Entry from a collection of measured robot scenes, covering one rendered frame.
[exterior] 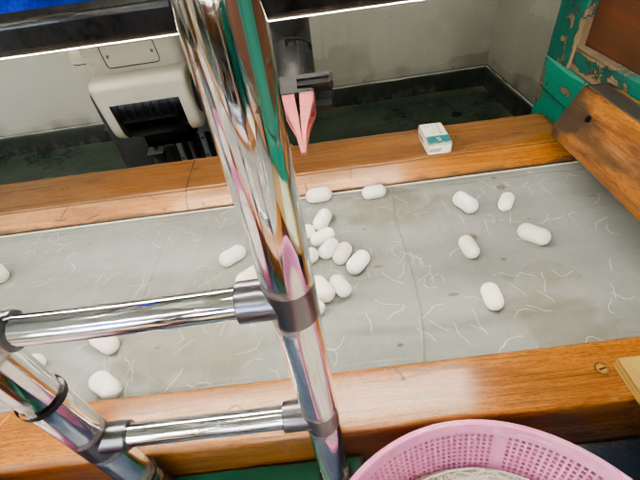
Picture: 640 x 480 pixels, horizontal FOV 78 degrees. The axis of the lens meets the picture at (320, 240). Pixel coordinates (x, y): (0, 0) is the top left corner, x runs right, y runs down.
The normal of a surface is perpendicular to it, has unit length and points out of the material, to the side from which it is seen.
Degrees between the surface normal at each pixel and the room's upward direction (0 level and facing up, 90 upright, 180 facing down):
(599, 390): 0
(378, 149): 0
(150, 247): 0
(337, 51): 91
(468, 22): 90
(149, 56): 98
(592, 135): 67
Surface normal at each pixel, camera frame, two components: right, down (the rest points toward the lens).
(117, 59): 0.11, 0.77
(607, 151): -0.96, -0.16
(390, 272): -0.11, -0.73
